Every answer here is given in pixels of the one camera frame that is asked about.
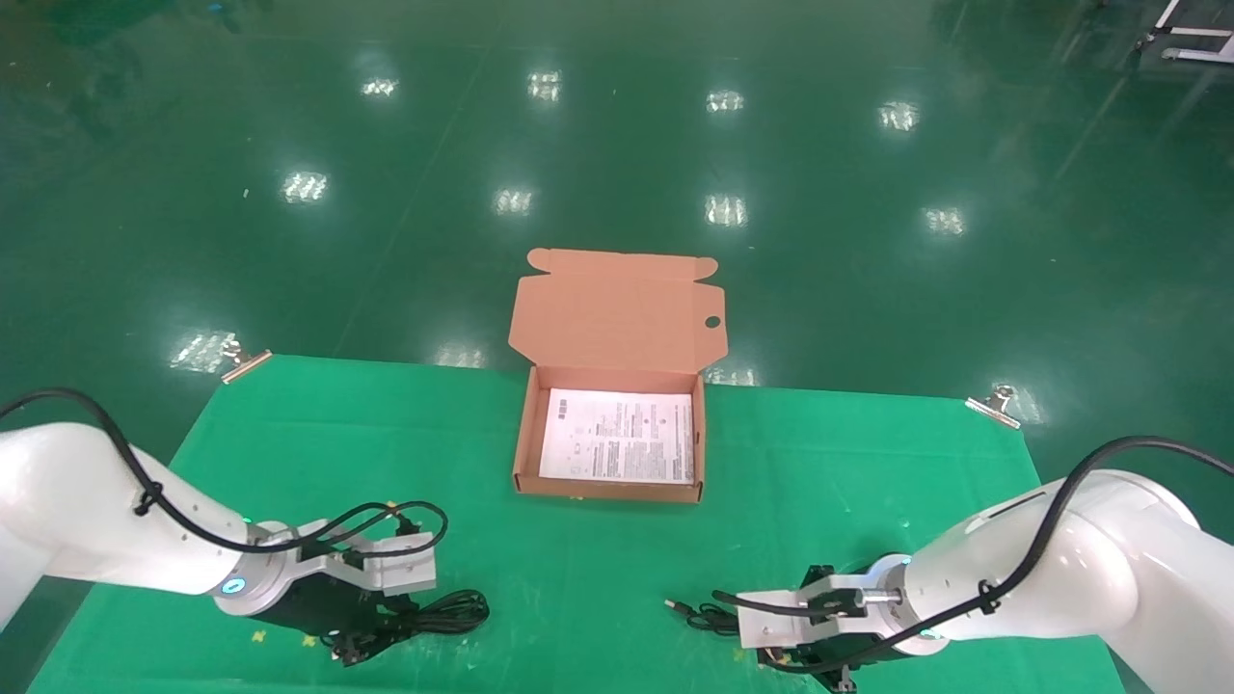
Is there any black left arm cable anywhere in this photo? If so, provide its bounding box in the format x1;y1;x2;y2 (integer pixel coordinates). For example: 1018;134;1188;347
0;387;450;571

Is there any open brown cardboard box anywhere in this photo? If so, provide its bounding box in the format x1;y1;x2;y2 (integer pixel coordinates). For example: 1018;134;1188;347
507;247;727;505

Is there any green table cloth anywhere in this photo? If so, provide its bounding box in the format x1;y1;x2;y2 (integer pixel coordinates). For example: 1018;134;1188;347
28;353;1130;694

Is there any silver binder clip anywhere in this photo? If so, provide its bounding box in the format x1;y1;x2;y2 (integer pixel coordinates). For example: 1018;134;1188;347
965;384;1022;430
219;336;274;386

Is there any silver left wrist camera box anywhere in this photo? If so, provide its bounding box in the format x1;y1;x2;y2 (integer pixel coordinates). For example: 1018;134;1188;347
351;532;439;597

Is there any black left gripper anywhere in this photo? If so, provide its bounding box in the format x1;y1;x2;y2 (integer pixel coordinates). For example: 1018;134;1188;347
264;575;421;667

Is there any black data cable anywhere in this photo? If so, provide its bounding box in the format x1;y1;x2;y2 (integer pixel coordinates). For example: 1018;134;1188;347
384;589;491;638

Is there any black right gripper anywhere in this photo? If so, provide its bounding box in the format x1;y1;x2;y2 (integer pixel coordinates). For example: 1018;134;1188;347
756;564;874;694

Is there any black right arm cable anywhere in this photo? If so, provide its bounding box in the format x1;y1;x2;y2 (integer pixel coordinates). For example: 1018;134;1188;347
711;436;1234;672

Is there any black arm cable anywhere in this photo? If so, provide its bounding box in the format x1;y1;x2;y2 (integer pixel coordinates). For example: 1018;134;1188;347
0;387;450;571
711;436;1234;672

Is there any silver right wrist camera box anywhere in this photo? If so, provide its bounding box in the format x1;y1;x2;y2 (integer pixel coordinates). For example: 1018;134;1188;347
737;574;903;650

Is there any white printed paper sheet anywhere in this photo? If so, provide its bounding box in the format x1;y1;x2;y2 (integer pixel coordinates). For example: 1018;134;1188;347
537;387;698;486

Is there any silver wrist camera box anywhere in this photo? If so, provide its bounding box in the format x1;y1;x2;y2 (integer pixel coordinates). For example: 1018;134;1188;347
737;574;903;650
351;532;439;597

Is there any white metal frame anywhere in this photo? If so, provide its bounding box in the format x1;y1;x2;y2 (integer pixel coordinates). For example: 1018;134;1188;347
1137;0;1234;66

